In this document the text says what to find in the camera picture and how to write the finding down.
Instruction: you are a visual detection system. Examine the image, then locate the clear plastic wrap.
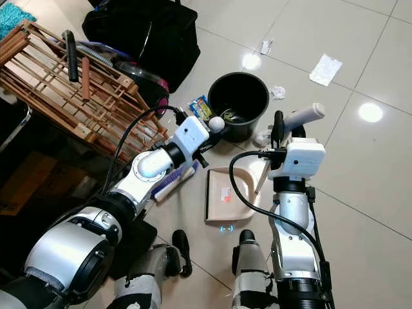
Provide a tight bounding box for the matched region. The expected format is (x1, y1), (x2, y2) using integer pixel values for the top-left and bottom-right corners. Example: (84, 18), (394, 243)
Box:
(252, 129), (272, 147)

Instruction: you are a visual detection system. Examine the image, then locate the broom with white knob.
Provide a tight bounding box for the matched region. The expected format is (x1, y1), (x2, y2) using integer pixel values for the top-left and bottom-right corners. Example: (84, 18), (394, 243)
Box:
(151, 116), (226, 203)

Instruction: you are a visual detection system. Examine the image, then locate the beige long-handled dustpan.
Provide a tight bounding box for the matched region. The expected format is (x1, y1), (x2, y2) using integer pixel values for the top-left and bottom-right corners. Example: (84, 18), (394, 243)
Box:
(205, 102), (327, 224)

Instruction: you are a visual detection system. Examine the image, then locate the blue snack wrapper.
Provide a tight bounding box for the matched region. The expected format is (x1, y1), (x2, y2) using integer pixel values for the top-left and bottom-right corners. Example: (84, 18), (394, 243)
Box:
(188, 95), (212, 120)

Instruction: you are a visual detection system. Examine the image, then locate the brown cardboard box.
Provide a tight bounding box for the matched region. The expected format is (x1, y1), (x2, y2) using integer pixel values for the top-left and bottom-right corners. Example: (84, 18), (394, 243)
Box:
(0, 151), (68, 216)

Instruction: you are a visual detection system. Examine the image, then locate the robot right leg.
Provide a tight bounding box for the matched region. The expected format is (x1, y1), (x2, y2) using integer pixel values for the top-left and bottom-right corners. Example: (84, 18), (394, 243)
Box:
(232, 229), (281, 309)

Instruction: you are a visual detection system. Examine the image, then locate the robot leg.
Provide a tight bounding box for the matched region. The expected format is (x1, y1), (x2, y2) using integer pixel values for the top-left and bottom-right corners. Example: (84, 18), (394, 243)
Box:
(232, 229), (281, 309)
(113, 229), (194, 309)

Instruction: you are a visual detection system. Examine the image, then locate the robot left leg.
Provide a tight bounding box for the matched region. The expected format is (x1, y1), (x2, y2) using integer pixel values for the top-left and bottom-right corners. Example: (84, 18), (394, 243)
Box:
(113, 229), (194, 309)

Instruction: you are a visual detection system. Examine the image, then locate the brown wooden slatted rack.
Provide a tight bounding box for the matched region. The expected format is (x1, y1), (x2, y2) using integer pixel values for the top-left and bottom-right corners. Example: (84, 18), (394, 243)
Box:
(0, 19), (168, 162)

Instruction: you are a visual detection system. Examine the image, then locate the black fabric bag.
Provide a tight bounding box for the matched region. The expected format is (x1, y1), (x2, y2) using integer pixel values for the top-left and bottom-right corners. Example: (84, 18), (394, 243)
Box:
(82, 0), (201, 77)

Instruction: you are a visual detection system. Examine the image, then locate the teal shaggy rug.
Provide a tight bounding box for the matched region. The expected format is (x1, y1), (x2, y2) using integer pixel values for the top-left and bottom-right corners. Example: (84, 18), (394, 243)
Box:
(0, 2), (36, 39)

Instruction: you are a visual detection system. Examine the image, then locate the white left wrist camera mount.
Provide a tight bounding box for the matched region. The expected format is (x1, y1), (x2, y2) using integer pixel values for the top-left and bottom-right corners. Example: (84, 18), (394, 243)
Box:
(171, 116), (216, 155)

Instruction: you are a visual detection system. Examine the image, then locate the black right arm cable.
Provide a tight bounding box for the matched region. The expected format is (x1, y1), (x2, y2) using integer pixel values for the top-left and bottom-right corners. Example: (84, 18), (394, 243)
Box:
(229, 149), (329, 271)

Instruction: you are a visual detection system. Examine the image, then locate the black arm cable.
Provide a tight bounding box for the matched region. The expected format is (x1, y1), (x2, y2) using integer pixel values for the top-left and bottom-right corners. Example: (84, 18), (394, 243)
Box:
(113, 105), (181, 191)
(229, 149), (329, 271)

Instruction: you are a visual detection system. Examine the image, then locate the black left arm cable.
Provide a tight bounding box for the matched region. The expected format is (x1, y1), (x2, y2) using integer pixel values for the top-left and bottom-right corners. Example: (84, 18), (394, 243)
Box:
(113, 105), (181, 191)

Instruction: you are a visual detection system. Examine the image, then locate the brown wooden handle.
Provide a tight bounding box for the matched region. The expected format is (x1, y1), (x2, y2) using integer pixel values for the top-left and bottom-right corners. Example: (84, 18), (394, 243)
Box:
(80, 57), (92, 100)

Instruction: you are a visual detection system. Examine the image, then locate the black cylindrical handle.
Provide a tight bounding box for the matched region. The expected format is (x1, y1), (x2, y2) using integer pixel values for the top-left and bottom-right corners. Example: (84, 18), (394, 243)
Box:
(63, 30), (80, 83)

